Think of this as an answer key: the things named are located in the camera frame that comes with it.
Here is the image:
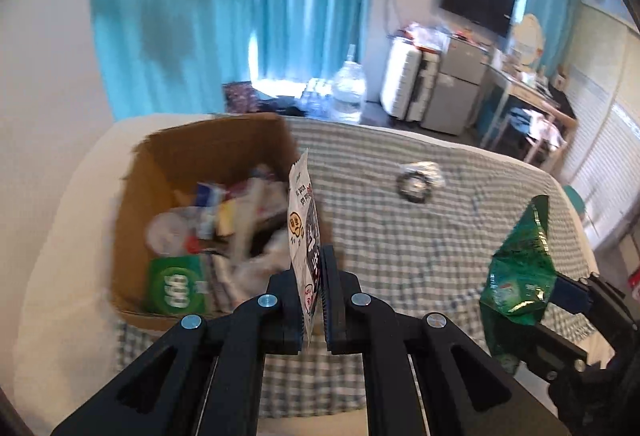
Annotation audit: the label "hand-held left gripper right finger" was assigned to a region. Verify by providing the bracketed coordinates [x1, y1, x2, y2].
[320, 245, 558, 436]

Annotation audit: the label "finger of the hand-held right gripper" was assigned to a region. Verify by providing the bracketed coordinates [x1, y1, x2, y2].
[550, 270, 637, 333]
[520, 322, 590, 383]

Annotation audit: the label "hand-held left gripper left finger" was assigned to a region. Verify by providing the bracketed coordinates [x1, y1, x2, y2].
[50, 269, 306, 436]

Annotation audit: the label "green foil snack bag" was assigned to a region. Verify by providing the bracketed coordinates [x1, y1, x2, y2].
[479, 195, 558, 377]

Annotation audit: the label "white printed snack packet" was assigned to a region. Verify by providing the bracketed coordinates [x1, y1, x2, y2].
[287, 149, 323, 347]

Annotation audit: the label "green medicine box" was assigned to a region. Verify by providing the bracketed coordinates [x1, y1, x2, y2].
[145, 253, 211, 317]

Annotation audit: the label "brown cardboard box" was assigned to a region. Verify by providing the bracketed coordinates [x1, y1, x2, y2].
[110, 112, 333, 332]

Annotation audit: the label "teal round stool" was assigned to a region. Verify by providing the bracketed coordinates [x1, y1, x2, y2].
[562, 183, 586, 217]

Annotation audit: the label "pink clothes pile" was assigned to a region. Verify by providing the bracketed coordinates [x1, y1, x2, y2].
[510, 109, 561, 147]

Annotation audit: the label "black bag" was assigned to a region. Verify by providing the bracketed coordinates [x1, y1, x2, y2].
[257, 95, 306, 113]

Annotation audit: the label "wooden desk with teal legs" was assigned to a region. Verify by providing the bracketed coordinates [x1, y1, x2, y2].
[477, 66, 578, 167]

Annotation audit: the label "pack of small water bottles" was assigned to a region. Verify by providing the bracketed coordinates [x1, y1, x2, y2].
[300, 77, 335, 114]

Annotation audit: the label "patterned dark bag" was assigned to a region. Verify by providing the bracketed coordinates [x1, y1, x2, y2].
[222, 81, 261, 114]

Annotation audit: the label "large clear water bottle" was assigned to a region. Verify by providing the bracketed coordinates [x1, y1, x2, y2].
[331, 44, 368, 123]

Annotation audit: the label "grey mini fridge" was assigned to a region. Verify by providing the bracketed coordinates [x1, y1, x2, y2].
[421, 39, 488, 136]

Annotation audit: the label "white suitcase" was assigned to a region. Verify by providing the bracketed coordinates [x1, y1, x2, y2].
[380, 36, 426, 119]

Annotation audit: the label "round mirror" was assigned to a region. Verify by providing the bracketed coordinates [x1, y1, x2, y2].
[515, 14, 545, 67]

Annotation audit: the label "narrow blue curtain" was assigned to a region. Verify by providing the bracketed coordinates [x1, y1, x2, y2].
[525, 0, 586, 77]

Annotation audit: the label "red white plastic bags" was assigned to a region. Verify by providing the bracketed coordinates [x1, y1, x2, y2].
[405, 22, 451, 50]

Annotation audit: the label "black cable in plastic bag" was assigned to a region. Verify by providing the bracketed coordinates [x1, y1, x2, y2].
[395, 160, 446, 204]

